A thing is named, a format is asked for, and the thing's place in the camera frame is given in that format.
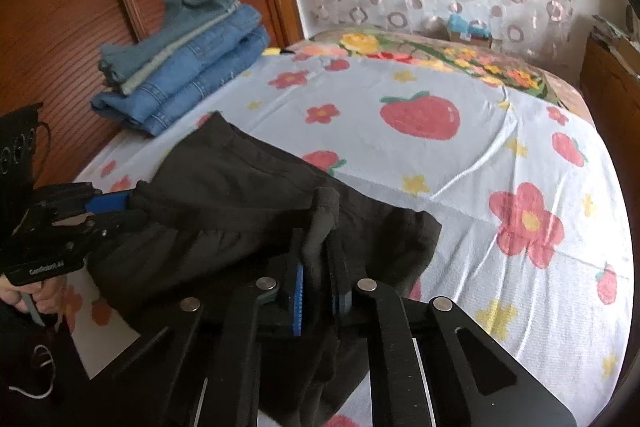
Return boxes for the small cardboard box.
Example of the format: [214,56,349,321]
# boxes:
[447,29,497,51]

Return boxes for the floral pink blanket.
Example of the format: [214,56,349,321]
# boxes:
[265,29,601,128]

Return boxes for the black pants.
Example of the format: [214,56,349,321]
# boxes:
[87,109,443,423]

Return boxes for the strawberry printed white blanket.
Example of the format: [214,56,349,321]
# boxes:
[65,52,636,427]

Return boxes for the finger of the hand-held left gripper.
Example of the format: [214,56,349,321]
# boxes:
[52,208,152,241]
[37,183,136,215]

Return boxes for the person's left hand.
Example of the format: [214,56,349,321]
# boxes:
[0,274,67,316]

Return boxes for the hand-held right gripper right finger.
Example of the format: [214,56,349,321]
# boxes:
[326,238,577,427]

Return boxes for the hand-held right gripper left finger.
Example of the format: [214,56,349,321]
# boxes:
[111,256,305,427]

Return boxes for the folded blue denim jeans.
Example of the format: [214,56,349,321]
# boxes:
[91,29,271,138]
[127,3,262,100]

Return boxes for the folded grey-blue jeans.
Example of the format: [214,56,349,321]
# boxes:
[98,0,242,95]

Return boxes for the wooden cabinet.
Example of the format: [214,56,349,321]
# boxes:
[580,34,640,142]

